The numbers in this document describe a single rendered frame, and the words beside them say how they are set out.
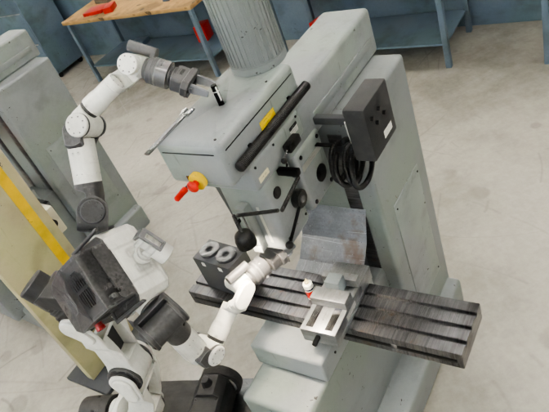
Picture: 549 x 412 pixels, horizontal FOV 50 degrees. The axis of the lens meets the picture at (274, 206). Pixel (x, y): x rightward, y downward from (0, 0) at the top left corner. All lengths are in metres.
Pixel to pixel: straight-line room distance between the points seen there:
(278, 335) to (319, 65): 1.08
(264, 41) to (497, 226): 2.37
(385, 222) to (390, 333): 0.52
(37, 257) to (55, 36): 6.04
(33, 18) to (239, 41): 7.31
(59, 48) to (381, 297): 7.59
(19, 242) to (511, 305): 2.71
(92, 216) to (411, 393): 1.75
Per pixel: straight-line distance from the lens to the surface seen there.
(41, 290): 2.23
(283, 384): 2.46
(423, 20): 6.07
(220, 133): 1.73
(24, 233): 3.52
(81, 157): 1.99
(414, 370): 3.04
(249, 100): 1.84
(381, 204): 2.44
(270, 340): 2.46
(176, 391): 2.93
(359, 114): 1.93
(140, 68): 1.91
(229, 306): 2.15
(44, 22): 9.22
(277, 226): 2.03
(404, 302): 2.32
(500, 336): 3.36
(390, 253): 2.62
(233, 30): 1.93
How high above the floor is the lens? 2.70
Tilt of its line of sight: 36 degrees down
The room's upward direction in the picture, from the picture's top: 23 degrees counter-clockwise
